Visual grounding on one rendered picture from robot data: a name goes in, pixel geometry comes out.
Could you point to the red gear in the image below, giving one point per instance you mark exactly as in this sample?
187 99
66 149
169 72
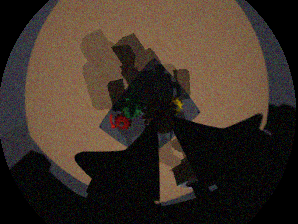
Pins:
120 118

